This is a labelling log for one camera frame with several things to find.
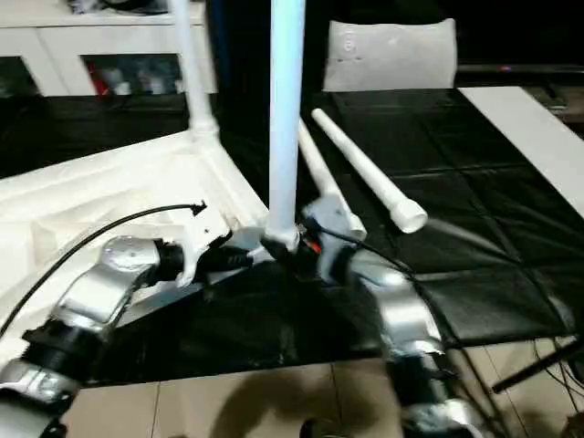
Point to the black metal table frame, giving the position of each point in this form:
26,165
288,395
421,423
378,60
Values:
538,365

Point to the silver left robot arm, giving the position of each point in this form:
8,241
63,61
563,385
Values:
100,287

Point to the white plastic table top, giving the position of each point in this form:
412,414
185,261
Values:
91,182

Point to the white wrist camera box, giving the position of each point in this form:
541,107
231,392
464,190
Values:
333,219
201,237

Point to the white plastic table leg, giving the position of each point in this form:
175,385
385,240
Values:
285,114
191,68
319,169
365,164

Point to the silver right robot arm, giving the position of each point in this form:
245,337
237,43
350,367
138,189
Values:
406,310

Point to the red bottle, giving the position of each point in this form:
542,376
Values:
98,77

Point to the white flat board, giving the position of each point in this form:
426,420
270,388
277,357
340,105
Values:
534,137

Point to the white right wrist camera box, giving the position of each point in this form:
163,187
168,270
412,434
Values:
333,219

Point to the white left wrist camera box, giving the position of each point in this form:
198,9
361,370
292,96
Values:
201,237

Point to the black mat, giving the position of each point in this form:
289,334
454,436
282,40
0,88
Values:
456,205

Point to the dark rounded robot base part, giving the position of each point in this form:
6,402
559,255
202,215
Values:
315,429

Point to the white cabinet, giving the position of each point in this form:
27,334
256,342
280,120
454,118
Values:
45,41

